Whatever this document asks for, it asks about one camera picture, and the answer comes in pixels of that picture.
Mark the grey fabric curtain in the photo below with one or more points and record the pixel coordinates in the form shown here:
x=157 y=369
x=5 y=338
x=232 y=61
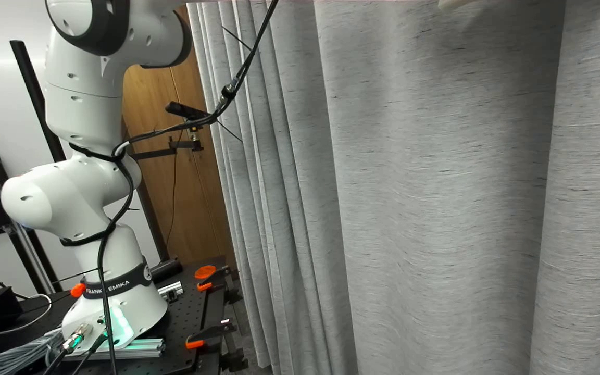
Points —
x=417 y=209

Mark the green-tipped connector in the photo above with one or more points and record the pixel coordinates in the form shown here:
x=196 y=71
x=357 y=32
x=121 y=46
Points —
x=74 y=340
x=101 y=340

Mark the black bar camera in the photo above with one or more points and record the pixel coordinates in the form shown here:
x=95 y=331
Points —
x=184 y=108

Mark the silver frame post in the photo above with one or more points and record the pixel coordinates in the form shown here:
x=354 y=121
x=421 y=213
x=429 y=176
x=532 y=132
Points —
x=9 y=221

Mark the brown wooden door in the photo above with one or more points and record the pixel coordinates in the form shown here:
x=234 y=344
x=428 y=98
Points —
x=176 y=209

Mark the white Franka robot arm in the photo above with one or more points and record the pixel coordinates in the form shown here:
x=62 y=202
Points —
x=77 y=89

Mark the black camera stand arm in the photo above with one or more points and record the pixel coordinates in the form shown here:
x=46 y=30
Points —
x=167 y=148

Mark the black slanted bar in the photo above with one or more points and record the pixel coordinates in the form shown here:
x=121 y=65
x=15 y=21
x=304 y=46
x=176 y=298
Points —
x=31 y=89

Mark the black cylinder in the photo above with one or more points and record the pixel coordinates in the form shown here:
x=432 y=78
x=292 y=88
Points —
x=166 y=268

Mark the orange knob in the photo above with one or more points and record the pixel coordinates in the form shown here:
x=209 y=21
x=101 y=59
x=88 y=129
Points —
x=77 y=290

